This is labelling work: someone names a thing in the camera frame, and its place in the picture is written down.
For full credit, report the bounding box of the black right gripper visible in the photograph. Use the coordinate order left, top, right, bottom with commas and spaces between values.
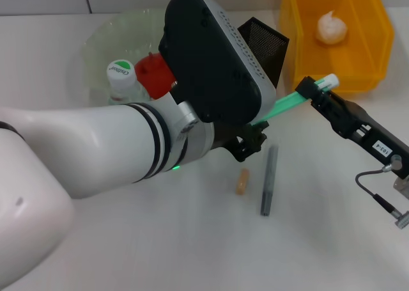
294, 75, 409, 178

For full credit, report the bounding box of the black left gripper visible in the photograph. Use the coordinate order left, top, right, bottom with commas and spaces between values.
213, 121, 268, 162

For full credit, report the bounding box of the green pen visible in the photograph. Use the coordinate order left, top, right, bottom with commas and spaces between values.
252, 73, 339, 128

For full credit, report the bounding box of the grey pen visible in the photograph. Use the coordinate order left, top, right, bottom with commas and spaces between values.
259, 143, 279, 217

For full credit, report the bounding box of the white paper ball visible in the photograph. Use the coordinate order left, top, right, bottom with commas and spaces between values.
315, 10, 348, 45

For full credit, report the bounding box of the red round fruit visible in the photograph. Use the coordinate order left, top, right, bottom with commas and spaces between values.
134, 52, 178, 100

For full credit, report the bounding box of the clear green-label water bottle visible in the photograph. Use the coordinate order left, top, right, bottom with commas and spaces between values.
107, 59, 151, 107

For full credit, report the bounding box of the black mesh pen holder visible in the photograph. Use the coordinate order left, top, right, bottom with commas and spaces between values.
238, 16, 290, 90

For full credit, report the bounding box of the green wavy glass fruit bowl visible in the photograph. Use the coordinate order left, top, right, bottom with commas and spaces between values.
81, 10, 170, 107

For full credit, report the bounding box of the yellow plastic bin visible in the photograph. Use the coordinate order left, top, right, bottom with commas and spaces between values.
279, 0, 394, 95

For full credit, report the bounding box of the black grey left wrist camera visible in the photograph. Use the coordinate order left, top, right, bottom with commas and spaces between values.
158, 0, 277, 124

